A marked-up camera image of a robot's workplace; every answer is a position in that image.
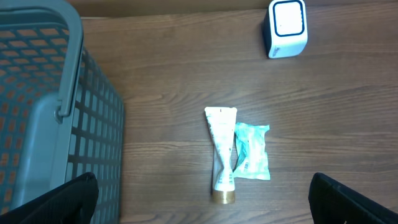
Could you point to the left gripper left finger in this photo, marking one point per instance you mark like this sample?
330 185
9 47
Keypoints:
72 202

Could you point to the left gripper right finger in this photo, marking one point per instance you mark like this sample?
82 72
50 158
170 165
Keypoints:
332 202

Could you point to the teal snack packet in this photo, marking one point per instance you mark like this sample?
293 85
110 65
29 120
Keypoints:
252 160

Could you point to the white tube with gold cap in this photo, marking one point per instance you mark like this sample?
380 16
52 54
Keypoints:
221 123

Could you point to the white barcode scanner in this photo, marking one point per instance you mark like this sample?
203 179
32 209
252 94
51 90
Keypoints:
285 28

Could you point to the grey plastic mesh basket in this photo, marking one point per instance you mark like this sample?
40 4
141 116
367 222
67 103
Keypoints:
60 115

